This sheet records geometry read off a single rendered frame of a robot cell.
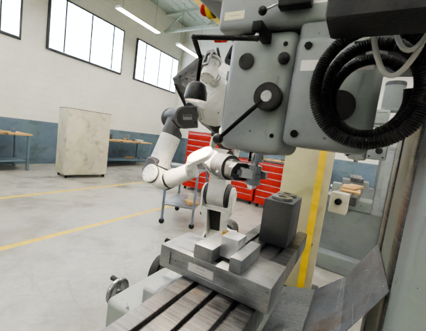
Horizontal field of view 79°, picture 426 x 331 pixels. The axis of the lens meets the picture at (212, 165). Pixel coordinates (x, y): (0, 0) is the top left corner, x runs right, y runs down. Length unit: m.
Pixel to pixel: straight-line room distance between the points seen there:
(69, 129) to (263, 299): 6.24
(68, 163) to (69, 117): 1.05
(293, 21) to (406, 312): 0.63
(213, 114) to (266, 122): 0.50
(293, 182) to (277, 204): 1.44
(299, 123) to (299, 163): 1.88
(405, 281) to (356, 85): 0.39
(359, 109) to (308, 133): 0.11
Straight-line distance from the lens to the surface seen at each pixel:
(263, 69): 0.73
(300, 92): 0.67
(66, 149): 6.67
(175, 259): 0.82
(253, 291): 0.72
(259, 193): 5.64
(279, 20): 0.74
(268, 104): 0.67
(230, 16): 0.80
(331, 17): 0.44
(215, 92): 1.16
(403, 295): 0.59
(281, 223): 1.13
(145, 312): 0.69
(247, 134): 0.71
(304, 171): 2.52
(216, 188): 1.47
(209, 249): 0.74
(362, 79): 0.66
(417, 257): 0.56
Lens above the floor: 1.33
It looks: 6 degrees down
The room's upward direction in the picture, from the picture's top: 8 degrees clockwise
